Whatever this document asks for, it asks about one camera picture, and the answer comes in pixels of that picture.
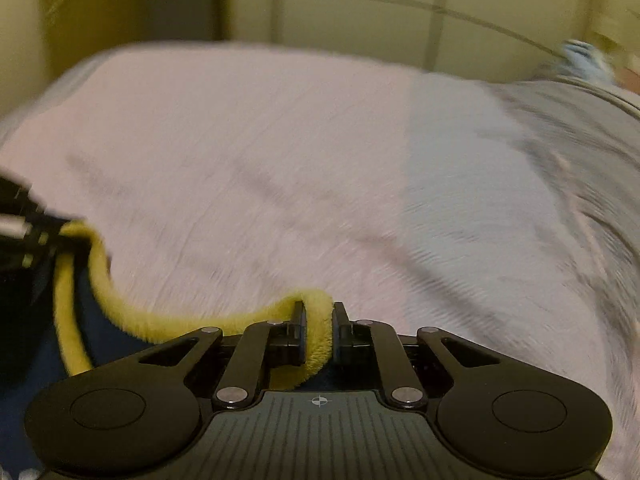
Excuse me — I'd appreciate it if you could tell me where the pink and grey bed blanket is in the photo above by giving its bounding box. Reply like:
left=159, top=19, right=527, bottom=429
left=0, top=42, right=640, bottom=480

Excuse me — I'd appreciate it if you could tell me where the navy fleece garment yellow trim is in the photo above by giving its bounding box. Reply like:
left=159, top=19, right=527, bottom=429
left=0, top=220, right=335, bottom=478

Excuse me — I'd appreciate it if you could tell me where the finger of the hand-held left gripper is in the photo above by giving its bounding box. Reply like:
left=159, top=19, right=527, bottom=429
left=21, top=207, right=68, bottom=268

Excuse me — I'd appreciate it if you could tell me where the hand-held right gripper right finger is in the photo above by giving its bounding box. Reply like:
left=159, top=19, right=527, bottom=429
left=332, top=301, right=503, bottom=411

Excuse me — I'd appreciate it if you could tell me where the light blue cloth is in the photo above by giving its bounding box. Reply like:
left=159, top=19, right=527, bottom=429
left=559, top=39, right=614, bottom=84

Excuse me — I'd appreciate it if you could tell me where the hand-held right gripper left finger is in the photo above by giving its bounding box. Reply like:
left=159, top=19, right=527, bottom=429
left=136, top=300, right=308, bottom=411

